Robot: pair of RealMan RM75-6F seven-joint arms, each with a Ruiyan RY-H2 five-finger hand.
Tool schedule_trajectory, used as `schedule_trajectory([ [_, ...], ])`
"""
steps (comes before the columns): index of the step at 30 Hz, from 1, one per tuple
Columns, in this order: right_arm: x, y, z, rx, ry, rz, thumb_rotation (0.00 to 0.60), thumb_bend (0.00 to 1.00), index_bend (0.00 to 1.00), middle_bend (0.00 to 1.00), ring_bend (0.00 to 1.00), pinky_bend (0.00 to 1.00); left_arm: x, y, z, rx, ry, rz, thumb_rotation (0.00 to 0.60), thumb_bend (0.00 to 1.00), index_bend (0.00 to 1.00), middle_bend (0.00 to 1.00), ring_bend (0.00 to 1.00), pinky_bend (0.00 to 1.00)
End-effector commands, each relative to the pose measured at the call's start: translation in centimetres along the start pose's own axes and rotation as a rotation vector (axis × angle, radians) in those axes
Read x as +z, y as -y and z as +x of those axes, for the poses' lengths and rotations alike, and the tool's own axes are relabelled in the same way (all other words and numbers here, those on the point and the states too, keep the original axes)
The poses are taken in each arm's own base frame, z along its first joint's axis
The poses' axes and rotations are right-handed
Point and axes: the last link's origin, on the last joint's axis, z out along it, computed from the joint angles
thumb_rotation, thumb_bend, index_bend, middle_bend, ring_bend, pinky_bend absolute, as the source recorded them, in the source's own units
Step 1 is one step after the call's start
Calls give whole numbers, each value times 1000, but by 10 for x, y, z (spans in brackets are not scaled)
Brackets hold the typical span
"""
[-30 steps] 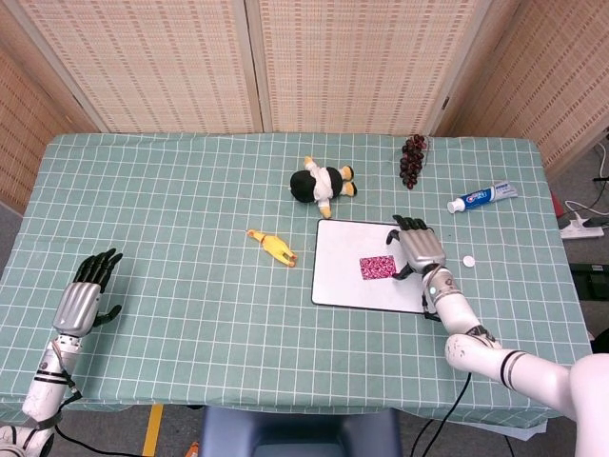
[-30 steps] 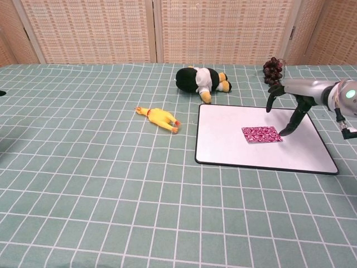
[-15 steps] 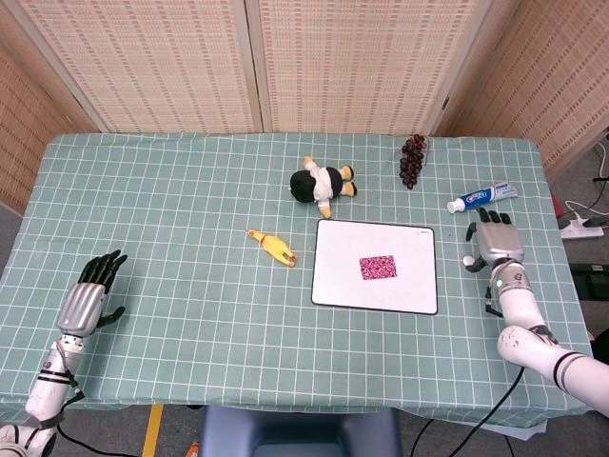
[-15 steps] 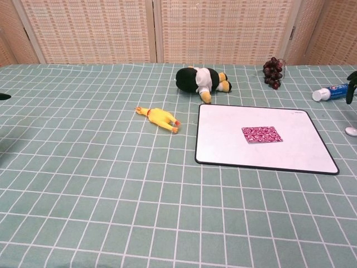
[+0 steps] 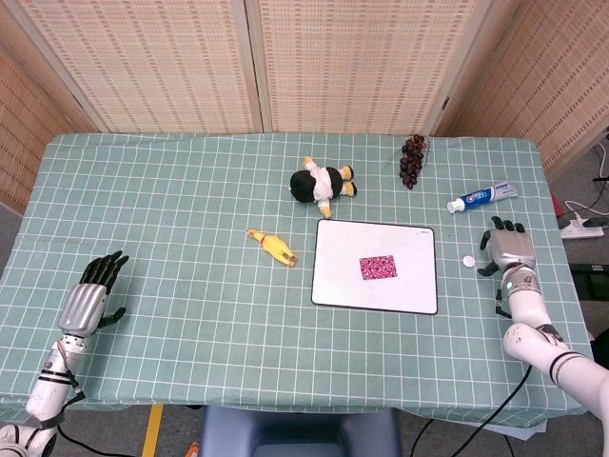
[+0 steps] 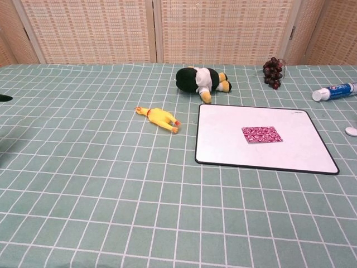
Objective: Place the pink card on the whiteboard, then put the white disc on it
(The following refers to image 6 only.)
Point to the dark red grape bunch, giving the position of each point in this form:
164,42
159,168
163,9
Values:
272,71

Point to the green checked tablecloth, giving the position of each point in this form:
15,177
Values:
111,181

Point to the pink patterned cloth square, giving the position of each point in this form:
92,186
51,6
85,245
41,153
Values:
262,135

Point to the bamboo folding screen panel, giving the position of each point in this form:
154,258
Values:
223,30
89,30
14,42
334,36

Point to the white board with black rim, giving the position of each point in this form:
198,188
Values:
220,145

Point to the yellow rubber chicken toy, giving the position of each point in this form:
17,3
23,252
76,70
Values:
160,115

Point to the black white plush doll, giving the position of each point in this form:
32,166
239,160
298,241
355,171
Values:
187,81

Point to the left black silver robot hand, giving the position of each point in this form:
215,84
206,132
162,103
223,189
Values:
5,97

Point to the white blue toothpaste tube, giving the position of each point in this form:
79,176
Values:
334,91

